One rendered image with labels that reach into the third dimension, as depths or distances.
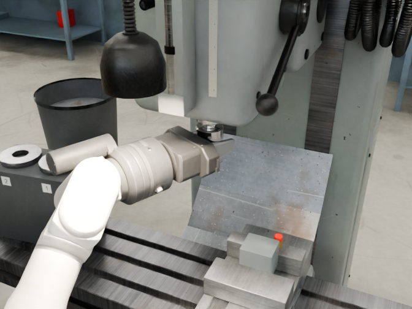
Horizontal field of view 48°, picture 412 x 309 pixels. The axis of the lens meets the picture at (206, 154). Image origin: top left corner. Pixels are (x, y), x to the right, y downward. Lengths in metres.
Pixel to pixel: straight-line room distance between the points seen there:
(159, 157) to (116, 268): 0.41
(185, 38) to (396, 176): 2.81
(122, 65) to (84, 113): 2.14
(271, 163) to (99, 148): 0.59
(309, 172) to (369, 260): 1.44
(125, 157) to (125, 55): 0.22
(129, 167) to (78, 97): 2.41
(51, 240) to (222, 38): 0.34
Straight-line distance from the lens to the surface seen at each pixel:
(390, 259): 2.59
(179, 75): 0.61
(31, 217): 1.10
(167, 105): 0.64
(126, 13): 0.51
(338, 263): 1.33
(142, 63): 0.49
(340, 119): 1.11
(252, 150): 1.18
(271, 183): 1.17
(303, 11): 0.71
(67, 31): 5.51
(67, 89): 3.04
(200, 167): 0.73
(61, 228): 0.61
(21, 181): 1.06
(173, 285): 0.99
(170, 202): 2.82
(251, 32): 0.61
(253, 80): 0.63
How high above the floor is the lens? 1.60
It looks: 29 degrees down
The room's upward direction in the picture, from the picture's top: straight up
